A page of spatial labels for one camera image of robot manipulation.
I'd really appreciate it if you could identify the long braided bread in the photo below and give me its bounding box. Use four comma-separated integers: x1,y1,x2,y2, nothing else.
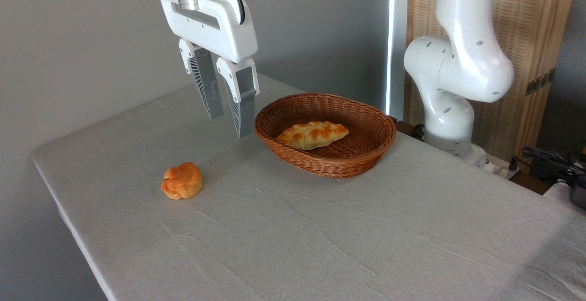
276,121,350,151

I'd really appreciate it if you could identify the silver vertical post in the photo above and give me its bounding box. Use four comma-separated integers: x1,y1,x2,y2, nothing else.
386,0,408,120

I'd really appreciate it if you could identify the black cable bundle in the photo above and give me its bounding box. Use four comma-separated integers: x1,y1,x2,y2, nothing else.
521,147,586,180

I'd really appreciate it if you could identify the round orange bread bun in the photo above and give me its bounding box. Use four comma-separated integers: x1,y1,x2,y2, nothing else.
161,162,203,200

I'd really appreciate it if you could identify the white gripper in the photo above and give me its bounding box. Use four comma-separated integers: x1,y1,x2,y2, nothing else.
158,0,260,139

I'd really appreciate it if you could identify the brown wicker basket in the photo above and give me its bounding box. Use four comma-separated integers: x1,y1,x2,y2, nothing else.
254,93,397,179

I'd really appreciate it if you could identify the light grey tablecloth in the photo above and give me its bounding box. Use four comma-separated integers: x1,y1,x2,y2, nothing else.
31,67,586,301

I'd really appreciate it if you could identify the metal screen hinge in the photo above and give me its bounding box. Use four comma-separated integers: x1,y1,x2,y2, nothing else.
526,68,555,96

